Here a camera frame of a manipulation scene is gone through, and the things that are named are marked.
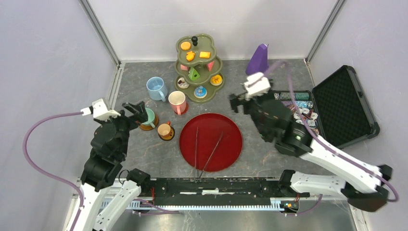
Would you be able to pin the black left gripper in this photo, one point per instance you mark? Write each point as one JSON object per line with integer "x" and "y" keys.
{"x": 140, "y": 114}

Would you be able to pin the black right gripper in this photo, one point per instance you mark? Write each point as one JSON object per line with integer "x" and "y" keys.
{"x": 235, "y": 101}

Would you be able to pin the mint green cup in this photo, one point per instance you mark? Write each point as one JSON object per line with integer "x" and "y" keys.
{"x": 150, "y": 123}

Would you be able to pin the brown round coaster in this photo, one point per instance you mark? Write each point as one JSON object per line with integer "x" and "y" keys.
{"x": 156, "y": 122}

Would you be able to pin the light blue mug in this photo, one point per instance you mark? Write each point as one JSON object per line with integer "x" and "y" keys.
{"x": 157, "y": 89}

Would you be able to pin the small orange cup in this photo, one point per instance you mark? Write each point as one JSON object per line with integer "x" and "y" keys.
{"x": 164, "y": 128}

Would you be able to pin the pink mug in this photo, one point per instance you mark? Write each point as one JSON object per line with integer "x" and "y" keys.
{"x": 177, "y": 100}

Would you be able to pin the blue frosted donut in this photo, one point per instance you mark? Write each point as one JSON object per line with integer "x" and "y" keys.
{"x": 200, "y": 92}

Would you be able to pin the chocolate white tart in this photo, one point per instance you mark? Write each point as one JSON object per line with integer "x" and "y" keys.
{"x": 181, "y": 83}

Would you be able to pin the pink strawberry cake slice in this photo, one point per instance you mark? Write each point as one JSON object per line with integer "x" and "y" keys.
{"x": 210, "y": 66}

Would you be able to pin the green cake slice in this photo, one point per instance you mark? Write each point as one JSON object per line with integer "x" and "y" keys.
{"x": 193, "y": 74}

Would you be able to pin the square orange cracker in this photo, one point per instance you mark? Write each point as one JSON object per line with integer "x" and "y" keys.
{"x": 205, "y": 55}

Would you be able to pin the orange fish-shaped cookie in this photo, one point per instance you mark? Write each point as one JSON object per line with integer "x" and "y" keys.
{"x": 190, "y": 56}

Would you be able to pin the round orange cookie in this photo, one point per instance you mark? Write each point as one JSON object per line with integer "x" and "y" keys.
{"x": 185, "y": 46}

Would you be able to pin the orange round coaster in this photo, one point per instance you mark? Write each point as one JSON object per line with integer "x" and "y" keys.
{"x": 168, "y": 136}

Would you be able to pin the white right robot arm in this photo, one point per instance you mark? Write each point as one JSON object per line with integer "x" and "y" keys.
{"x": 364, "y": 186}

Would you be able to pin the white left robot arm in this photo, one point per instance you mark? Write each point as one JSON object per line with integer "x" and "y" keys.
{"x": 108, "y": 151}

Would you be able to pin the purple cone-shaped container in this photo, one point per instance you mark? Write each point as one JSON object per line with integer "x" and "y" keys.
{"x": 259, "y": 60}

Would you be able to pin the round red tray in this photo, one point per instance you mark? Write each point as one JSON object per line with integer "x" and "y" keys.
{"x": 210, "y": 125}

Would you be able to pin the green three-tier stand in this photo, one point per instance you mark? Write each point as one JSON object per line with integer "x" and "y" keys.
{"x": 200, "y": 42}

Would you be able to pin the black poker chip case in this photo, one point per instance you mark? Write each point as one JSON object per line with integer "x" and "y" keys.
{"x": 336, "y": 109}

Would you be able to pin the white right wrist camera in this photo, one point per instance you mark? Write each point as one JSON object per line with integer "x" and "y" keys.
{"x": 256, "y": 85}

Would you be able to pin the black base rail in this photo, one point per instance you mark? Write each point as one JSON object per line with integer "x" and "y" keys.
{"x": 217, "y": 191}

